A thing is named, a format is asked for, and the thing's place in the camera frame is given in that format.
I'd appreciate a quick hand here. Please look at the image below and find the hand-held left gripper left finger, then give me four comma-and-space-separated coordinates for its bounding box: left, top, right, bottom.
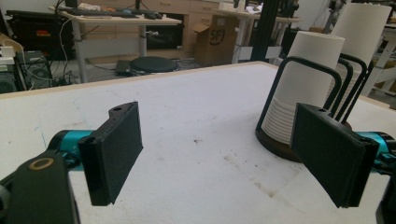
78, 101, 144, 207

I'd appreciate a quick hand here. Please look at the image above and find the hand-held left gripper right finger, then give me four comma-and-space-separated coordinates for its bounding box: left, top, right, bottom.
290, 102, 381, 209

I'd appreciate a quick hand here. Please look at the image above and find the stack of white paper cups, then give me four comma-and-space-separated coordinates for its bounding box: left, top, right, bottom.
326, 3, 392, 110
261, 31, 346, 146

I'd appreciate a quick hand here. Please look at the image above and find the black round disc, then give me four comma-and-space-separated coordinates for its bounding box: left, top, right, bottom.
129, 56, 179, 75

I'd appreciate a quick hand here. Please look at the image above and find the black computer box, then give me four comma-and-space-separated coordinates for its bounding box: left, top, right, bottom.
16, 50, 53, 91

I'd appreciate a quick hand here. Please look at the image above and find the wooden desk with white legs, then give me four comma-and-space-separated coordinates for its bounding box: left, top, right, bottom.
49, 6, 183, 84

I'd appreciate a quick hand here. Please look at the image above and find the black metal stand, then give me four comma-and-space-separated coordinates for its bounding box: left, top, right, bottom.
250, 0, 301, 62

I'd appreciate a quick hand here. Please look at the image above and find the black equipment case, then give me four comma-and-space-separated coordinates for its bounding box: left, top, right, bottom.
5, 9, 77, 61

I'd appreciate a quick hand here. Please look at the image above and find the black keyboard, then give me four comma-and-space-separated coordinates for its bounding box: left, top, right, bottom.
58, 7, 140, 19

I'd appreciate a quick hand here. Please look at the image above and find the white power strip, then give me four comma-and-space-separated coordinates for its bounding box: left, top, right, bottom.
0, 46, 16, 65

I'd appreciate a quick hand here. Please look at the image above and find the brown cardboard box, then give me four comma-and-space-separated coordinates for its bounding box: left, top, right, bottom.
191, 14, 239, 67

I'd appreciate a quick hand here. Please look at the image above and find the light wooden cabinet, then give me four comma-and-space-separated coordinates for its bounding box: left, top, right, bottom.
78, 0, 222, 58

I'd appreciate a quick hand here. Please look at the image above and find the black wire cup holder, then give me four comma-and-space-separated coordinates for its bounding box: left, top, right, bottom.
255, 53, 375, 163

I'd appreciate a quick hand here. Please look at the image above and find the white cable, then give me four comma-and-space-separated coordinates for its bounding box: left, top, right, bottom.
18, 17, 73, 82

